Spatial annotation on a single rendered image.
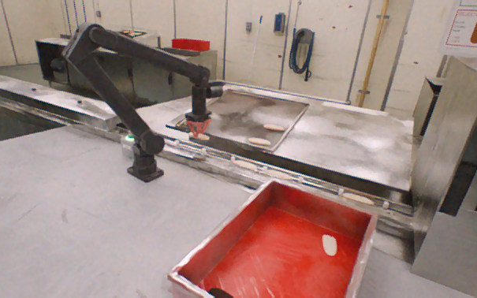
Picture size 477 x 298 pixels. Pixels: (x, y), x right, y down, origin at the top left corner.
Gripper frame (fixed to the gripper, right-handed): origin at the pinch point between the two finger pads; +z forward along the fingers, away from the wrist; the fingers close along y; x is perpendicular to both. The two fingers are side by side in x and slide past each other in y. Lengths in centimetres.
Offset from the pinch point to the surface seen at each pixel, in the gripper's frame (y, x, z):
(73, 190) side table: -43.4, 19.6, 11.1
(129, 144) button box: -16.3, 22.2, 4.9
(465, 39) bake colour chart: 83, -90, -43
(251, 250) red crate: -37, -43, 10
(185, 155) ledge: -8.2, 0.4, 6.8
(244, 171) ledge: -6.4, -24.9, 6.7
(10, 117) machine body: -8, 130, 18
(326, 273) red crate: -34, -62, 10
